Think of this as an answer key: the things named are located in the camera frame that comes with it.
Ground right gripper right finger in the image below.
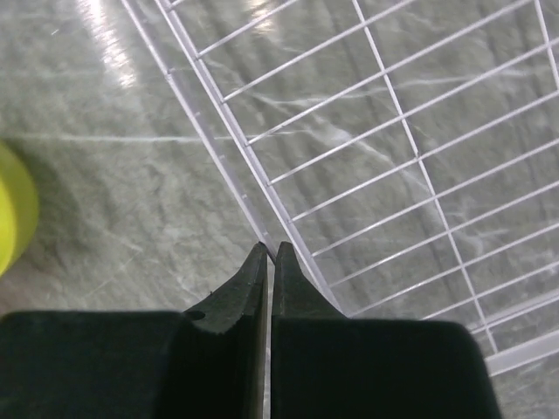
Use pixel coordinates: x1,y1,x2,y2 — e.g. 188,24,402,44
271,242,501,418

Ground lime green bowl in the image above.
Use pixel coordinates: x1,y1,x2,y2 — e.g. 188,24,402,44
1,141,39,274

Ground white wire dish rack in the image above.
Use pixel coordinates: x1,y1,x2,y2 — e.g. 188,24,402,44
124,1,558,375

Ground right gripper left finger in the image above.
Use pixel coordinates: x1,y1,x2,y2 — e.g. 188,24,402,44
1,244,267,418

